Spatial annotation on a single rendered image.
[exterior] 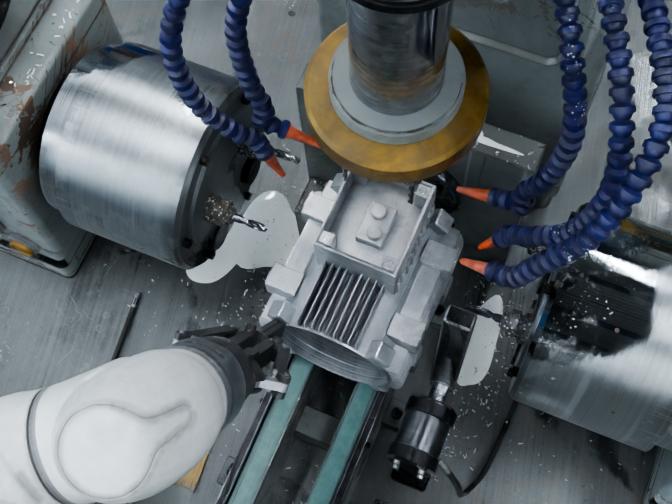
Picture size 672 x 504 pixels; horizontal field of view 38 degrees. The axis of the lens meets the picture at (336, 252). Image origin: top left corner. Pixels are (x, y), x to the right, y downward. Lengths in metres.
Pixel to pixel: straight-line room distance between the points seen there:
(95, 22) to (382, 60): 0.55
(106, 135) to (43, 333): 0.42
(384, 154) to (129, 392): 0.34
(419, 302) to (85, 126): 0.44
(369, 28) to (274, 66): 0.81
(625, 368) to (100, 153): 0.64
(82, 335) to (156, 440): 0.76
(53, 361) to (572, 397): 0.75
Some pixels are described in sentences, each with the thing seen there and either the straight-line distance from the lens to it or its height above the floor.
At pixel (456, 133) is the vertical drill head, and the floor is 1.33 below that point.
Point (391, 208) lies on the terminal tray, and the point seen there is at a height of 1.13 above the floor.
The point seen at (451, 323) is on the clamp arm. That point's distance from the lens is 0.96.
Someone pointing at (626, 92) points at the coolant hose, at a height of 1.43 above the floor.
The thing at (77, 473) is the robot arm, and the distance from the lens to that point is 0.75.
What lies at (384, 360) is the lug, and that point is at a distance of 1.12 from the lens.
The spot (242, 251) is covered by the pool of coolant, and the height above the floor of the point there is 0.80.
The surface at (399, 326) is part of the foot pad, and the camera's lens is 1.14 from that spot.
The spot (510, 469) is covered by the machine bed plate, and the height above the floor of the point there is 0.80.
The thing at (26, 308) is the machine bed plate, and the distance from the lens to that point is 1.52.
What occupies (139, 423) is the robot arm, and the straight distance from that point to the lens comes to 0.73.
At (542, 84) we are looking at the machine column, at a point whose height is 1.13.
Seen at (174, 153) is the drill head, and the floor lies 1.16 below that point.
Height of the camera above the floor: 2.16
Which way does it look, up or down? 68 degrees down
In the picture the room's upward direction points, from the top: 6 degrees counter-clockwise
